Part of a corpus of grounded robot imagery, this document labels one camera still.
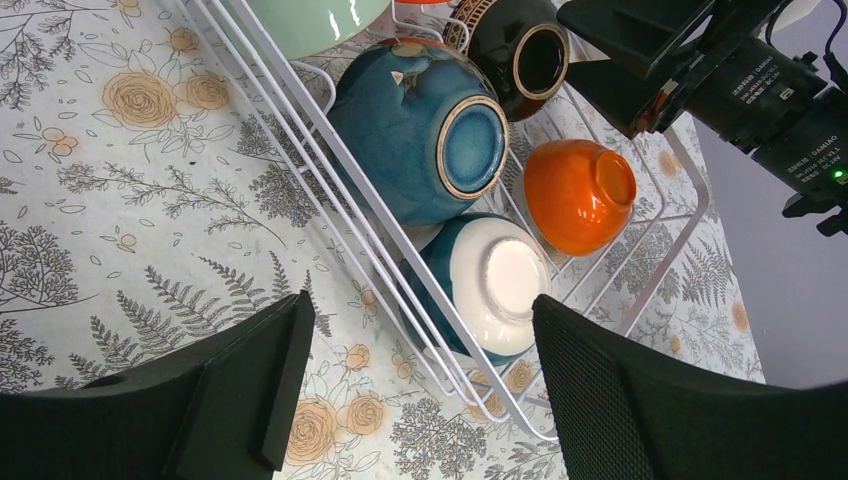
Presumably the black bowl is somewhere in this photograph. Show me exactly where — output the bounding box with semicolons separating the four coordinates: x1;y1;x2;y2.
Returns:
442;0;570;122

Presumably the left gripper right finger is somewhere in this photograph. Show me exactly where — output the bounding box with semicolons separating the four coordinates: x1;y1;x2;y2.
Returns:
532;295;847;479

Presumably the orange bowl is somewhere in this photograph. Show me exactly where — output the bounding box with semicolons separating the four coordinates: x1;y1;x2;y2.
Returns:
396;0;451;5
522;139;637;256

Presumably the teal and white bowl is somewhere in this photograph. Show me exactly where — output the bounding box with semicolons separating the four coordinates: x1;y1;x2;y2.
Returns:
419;212;551;366

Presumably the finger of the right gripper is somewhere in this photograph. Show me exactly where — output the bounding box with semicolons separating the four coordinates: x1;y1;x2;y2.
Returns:
566;60;670;138
557;0;716;79

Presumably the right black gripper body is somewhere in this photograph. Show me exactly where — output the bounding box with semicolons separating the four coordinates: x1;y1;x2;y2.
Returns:
642;1;829;146

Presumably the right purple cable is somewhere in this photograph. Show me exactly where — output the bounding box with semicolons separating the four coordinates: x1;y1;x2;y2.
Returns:
765;0;848;68

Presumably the mint green bowl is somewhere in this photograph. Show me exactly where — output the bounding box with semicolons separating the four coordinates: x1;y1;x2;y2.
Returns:
247;0;390;59

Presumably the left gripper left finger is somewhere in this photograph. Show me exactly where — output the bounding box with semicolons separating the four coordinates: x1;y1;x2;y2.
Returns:
1;292;316;479

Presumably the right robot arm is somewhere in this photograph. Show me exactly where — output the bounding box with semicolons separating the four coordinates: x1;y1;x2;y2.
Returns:
557;0;847;237

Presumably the blue glazed bowl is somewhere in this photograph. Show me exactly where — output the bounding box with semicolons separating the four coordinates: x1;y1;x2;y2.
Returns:
327;37;509;226

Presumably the white wire dish rack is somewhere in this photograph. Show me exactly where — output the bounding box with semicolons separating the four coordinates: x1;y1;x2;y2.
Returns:
173;0;711;444

